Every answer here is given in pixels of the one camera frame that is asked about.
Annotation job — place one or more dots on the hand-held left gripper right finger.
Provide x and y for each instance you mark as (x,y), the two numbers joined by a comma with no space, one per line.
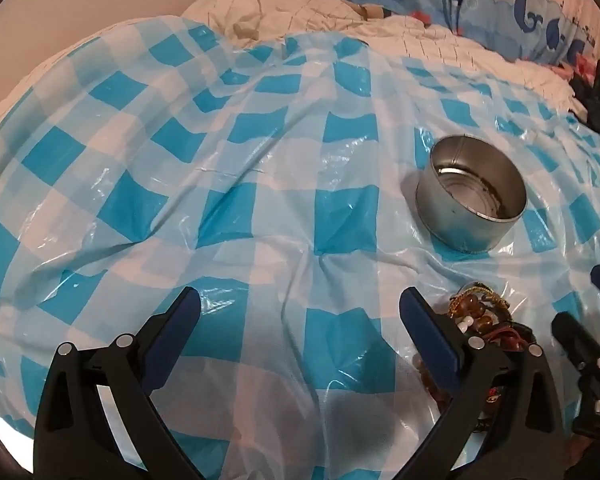
(427,332)

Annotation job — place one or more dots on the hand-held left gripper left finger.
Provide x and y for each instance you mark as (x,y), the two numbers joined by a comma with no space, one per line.
(176,327)

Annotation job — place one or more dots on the round metal tin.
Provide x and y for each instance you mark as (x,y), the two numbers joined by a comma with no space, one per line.
(472,195)

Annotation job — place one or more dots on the blue checkered plastic sheet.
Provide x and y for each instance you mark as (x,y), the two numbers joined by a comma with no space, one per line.
(280,160)

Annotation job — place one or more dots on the pink cloth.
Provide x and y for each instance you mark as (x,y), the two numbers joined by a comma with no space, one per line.
(580,66)

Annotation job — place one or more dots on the blue whale print cloth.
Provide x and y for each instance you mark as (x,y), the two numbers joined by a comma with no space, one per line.
(480,0)

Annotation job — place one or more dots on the small brown object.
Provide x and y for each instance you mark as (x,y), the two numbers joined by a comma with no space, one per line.
(372,11)

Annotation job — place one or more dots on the white quilt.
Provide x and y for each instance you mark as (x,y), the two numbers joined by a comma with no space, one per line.
(305,5)

